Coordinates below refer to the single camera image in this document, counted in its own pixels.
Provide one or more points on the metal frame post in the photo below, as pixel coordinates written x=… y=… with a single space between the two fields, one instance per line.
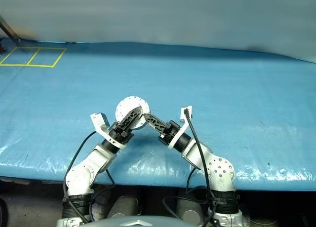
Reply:
x=8 y=29

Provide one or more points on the yellow tape grid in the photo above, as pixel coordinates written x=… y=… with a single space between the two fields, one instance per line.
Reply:
x=33 y=56

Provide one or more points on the blue plastic table cover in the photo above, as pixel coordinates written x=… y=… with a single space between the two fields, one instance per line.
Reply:
x=222 y=88

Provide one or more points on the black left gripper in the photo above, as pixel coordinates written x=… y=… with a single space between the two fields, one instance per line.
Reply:
x=121 y=135

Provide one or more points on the silver motor stator copper windings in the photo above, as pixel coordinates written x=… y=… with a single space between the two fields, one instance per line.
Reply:
x=126 y=106

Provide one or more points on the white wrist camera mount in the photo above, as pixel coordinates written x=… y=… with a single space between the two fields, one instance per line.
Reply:
x=98 y=122
x=184 y=124

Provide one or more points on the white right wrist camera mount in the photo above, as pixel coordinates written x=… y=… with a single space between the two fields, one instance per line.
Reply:
x=184 y=124

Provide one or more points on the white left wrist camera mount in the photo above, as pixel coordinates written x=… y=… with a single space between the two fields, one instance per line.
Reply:
x=98 y=122

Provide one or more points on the grey rounded robot leg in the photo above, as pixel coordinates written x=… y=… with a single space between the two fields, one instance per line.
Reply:
x=191 y=207
x=124 y=207

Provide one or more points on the grey robot torso with emblem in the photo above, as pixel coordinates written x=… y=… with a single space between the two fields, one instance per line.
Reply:
x=138 y=222

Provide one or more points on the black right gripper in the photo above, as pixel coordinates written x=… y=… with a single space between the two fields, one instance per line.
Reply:
x=170 y=132

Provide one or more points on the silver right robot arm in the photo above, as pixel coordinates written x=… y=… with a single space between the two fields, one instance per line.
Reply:
x=217 y=172

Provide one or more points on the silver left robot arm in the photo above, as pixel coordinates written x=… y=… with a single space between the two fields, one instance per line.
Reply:
x=86 y=172

